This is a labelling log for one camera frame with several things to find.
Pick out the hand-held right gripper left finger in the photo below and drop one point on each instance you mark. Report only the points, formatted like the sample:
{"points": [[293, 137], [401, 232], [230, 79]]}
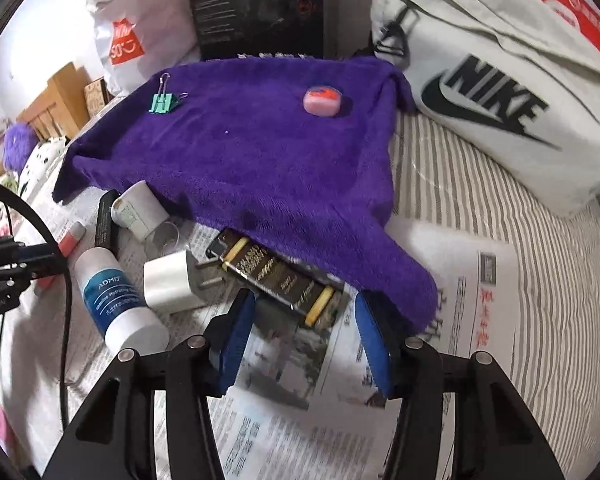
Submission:
{"points": [[237, 340]]}

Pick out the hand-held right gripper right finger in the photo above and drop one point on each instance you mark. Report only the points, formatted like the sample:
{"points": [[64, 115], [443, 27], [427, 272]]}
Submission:
{"points": [[375, 345]]}

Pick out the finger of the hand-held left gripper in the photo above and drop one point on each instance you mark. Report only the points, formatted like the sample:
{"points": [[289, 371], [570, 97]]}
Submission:
{"points": [[35, 260]]}

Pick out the pink lip balm tube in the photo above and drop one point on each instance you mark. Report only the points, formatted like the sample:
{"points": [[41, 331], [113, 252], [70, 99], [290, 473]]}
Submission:
{"points": [[72, 240]]}

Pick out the dark bottle gold label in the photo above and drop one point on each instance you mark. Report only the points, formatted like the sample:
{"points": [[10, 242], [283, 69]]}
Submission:
{"points": [[275, 280]]}

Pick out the white charger plug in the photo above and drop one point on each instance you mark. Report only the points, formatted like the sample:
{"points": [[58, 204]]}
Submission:
{"points": [[170, 282]]}

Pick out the clear plastic cap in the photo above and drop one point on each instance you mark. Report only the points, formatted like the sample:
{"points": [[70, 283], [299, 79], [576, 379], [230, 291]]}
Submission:
{"points": [[167, 237]]}

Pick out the newspaper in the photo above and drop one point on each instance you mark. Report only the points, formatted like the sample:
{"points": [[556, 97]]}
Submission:
{"points": [[290, 360]]}

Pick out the black tube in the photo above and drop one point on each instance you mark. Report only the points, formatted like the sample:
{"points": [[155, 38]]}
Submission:
{"points": [[105, 225]]}

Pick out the white bottle blue label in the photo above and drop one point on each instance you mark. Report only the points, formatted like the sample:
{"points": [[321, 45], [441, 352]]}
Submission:
{"points": [[115, 305]]}

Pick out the spotted white plush toy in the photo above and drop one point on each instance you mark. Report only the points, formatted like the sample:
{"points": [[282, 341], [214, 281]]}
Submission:
{"points": [[37, 165]]}

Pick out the purple plush toy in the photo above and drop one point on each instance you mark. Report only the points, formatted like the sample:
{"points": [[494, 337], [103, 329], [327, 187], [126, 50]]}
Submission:
{"points": [[20, 145]]}

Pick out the white cylindrical container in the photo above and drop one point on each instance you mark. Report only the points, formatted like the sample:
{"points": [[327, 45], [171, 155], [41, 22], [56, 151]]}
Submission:
{"points": [[142, 210]]}

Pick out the small patterned wooden box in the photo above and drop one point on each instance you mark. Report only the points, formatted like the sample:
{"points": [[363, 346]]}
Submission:
{"points": [[95, 97]]}

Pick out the wooden furniture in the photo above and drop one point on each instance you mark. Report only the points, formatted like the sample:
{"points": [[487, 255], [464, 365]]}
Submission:
{"points": [[65, 85]]}

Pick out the purple towel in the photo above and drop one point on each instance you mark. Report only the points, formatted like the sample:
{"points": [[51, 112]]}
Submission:
{"points": [[260, 160]]}

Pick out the green binder clip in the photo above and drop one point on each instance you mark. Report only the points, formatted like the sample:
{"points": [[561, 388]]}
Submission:
{"points": [[161, 105]]}

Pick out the pink lip balm jar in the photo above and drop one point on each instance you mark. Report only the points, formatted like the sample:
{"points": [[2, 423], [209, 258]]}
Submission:
{"points": [[321, 101]]}

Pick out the white plastic shopping bag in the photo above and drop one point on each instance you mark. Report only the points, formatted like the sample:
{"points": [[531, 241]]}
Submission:
{"points": [[130, 10]]}

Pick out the black headset box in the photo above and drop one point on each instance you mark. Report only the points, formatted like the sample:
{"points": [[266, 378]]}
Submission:
{"points": [[250, 5]]}

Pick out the white bag black logo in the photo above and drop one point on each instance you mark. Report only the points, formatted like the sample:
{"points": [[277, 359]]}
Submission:
{"points": [[480, 25]]}

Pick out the red cardboard carton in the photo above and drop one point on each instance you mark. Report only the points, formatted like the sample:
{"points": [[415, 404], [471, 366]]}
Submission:
{"points": [[580, 5]]}

